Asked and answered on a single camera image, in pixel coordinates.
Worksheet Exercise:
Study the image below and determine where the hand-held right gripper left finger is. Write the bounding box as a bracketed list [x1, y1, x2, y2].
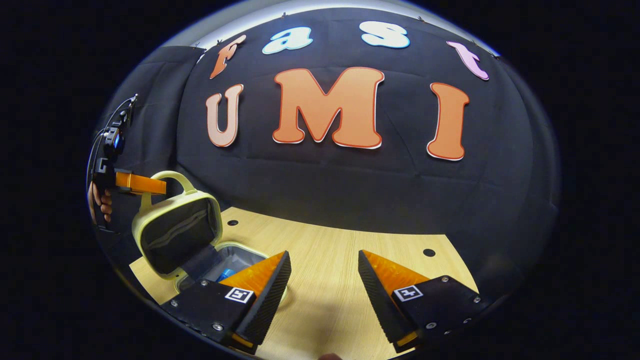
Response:
[160, 250, 293, 356]

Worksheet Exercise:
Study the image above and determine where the pale yellow suitcase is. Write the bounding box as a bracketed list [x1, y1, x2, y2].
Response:
[131, 170, 288, 306]

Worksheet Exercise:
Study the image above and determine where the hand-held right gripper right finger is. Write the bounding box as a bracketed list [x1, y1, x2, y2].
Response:
[357, 249, 495, 354]

